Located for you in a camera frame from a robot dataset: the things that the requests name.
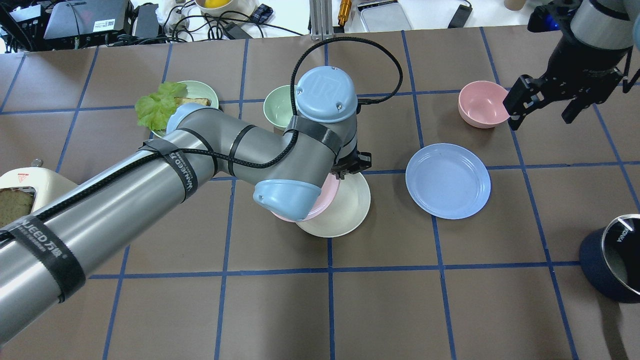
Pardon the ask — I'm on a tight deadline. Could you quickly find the dark blue pot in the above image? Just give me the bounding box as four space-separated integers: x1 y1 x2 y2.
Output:
579 214 640 304

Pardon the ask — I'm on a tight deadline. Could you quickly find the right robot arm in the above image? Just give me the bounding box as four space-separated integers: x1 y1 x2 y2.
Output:
503 0 639 131

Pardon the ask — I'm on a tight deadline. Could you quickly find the pink bowl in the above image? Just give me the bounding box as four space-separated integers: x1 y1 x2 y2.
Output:
457 80 510 129

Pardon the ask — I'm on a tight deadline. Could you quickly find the bread slice in toaster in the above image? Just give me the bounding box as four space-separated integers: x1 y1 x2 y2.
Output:
0 186 35 228

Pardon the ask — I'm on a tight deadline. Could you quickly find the white toaster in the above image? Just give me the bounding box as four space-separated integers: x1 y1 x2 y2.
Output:
0 159 78 214

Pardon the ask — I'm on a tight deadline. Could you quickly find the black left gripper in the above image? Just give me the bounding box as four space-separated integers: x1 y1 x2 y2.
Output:
330 148 372 180

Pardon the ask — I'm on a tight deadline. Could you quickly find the bread slice on plate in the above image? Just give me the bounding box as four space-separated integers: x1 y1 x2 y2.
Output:
174 96 211 107

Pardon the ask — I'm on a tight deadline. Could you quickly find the blue plate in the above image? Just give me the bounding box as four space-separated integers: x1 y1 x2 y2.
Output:
405 143 492 220

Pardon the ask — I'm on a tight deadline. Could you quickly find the aluminium frame post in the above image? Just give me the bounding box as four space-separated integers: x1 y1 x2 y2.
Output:
309 0 334 42

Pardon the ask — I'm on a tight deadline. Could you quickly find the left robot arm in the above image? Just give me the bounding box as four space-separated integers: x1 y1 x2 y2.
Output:
0 66 375 346

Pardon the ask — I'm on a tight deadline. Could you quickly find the green lettuce leaf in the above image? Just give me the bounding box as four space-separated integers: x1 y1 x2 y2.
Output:
134 81 187 132

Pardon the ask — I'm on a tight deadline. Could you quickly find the pink plate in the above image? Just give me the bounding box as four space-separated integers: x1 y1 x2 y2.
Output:
272 173 341 223

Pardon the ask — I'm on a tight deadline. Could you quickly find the green plate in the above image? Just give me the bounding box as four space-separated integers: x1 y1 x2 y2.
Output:
150 80 220 138

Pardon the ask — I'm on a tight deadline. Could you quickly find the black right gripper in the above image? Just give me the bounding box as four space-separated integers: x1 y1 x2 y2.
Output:
503 0 638 132

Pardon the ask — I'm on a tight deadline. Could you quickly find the green bowl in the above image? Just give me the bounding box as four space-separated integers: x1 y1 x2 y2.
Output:
263 85 293 131

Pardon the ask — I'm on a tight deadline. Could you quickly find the cream white plate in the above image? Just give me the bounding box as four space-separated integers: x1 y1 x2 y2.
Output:
297 173 371 239

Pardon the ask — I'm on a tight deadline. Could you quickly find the beige bowl with toys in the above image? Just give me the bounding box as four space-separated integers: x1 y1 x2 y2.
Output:
194 0 258 16

